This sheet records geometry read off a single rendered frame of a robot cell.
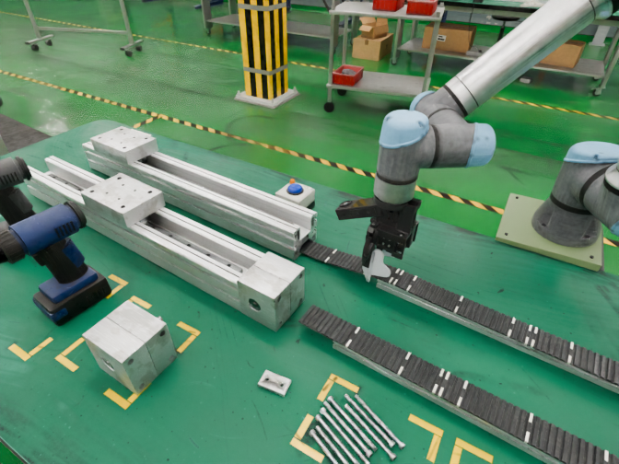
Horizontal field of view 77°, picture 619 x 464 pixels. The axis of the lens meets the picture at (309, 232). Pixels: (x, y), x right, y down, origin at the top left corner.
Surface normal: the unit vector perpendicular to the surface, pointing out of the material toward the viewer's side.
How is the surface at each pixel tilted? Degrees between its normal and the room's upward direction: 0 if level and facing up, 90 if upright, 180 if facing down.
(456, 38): 89
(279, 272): 0
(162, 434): 0
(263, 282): 0
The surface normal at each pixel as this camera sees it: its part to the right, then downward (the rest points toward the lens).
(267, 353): 0.01, -0.79
